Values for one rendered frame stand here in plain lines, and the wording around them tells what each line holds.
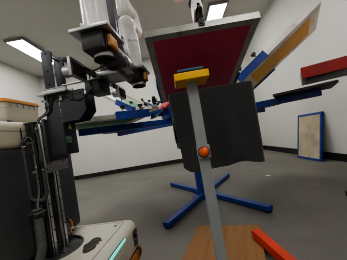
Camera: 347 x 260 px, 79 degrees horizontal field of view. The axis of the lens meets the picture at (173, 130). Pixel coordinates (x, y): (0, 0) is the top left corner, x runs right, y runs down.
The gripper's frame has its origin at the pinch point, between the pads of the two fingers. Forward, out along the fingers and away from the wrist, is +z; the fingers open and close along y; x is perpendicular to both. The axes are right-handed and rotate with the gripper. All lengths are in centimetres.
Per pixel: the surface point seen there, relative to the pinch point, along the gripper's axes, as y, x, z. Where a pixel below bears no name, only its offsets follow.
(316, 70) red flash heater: -63, 94, 4
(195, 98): 12.6, -11.7, 45.0
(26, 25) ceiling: -182, -243, -231
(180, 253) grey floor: -60, -32, 114
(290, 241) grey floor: -55, 35, 115
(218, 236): -1, -12, 96
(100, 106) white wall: -434, -221, -187
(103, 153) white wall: -469, -235, -60
